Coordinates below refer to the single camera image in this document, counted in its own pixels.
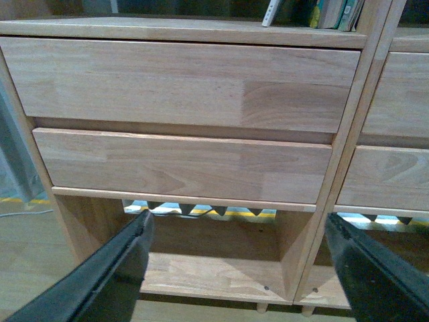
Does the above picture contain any upper right wooden drawer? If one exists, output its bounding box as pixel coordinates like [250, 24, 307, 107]
[363, 52, 428, 138]

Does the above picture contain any beige book block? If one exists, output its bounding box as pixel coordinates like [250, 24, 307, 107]
[317, 0, 347, 29]

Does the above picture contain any wooden drawer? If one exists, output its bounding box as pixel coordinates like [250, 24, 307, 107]
[337, 146, 428, 211]
[363, 52, 428, 138]
[1, 37, 360, 133]
[33, 128, 331, 204]

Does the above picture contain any teal green book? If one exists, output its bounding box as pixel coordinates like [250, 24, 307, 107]
[337, 0, 364, 32]

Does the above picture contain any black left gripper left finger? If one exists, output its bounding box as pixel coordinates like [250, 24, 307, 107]
[7, 210, 154, 321]

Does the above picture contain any lower right wooden drawer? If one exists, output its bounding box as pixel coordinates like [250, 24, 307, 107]
[337, 146, 428, 211]

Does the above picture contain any lower left wooden drawer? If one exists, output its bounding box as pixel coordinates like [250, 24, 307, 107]
[33, 128, 331, 204]

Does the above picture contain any white book red text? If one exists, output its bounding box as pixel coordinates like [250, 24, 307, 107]
[261, 0, 283, 28]

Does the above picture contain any yellow green book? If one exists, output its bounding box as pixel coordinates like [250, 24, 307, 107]
[308, 0, 324, 29]

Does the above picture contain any right wooden shelf cabinet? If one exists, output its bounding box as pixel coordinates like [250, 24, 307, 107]
[294, 1, 428, 316]

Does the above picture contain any upper left wooden drawer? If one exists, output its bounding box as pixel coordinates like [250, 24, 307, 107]
[1, 37, 360, 133]

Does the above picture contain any white cable on floor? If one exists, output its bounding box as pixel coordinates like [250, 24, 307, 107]
[0, 209, 54, 219]

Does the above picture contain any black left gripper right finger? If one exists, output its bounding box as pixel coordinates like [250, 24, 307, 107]
[324, 213, 428, 321]

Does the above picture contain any wooden shelf cabinet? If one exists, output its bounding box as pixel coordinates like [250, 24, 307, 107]
[1, 1, 391, 311]
[294, 1, 428, 316]

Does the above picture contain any grey acoustic foam panel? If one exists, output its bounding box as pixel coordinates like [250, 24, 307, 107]
[124, 200, 412, 225]

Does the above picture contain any left wooden shelf cabinet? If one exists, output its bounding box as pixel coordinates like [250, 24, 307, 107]
[1, 1, 391, 311]

